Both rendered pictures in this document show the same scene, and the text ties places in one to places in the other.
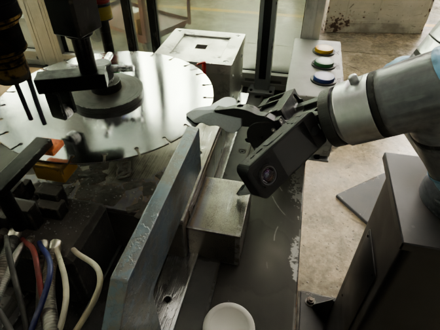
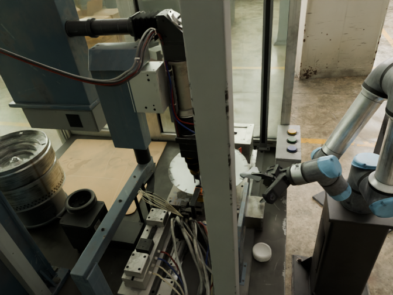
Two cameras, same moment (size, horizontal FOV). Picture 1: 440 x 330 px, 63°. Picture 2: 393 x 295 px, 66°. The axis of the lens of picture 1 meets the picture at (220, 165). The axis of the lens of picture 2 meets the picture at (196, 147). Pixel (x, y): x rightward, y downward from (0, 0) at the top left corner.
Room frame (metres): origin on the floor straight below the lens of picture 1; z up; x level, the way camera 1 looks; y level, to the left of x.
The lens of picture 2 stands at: (-0.47, 0.11, 1.75)
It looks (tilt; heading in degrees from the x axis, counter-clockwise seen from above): 36 degrees down; 6
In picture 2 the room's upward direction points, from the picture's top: 7 degrees counter-clockwise
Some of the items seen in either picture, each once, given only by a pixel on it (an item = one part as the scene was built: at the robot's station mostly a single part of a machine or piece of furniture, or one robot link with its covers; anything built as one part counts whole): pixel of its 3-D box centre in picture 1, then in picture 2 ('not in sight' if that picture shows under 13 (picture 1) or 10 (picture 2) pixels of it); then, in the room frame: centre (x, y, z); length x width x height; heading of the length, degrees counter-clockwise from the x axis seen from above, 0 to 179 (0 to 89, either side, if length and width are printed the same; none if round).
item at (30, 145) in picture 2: not in sight; (28, 182); (0.49, 0.97, 0.93); 0.31 x 0.31 x 0.36
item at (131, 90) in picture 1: (106, 87); not in sight; (0.50, 0.18, 0.96); 0.11 x 0.11 x 0.03
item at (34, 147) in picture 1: (33, 179); (196, 201); (0.30, 0.22, 0.95); 0.10 x 0.03 x 0.07; 167
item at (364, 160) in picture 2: not in sight; (367, 171); (0.45, -0.45, 0.91); 0.13 x 0.12 x 0.14; 0
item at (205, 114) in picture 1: (220, 109); (252, 171); (0.43, 0.00, 0.96); 0.09 x 0.06 x 0.03; 64
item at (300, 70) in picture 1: (310, 95); (287, 153); (0.72, -0.21, 0.82); 0.28 x 0.11 x 0.15; 167
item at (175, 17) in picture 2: not in sight; (134, 65); (0.36, 0.35, 1.45); 0.35 x 0.07 x 0.28; 77
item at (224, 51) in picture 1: (201, 75); (234, 144); (0.81, 0.04, 0.82); 0.18 x 0.18 x 0.15; 77
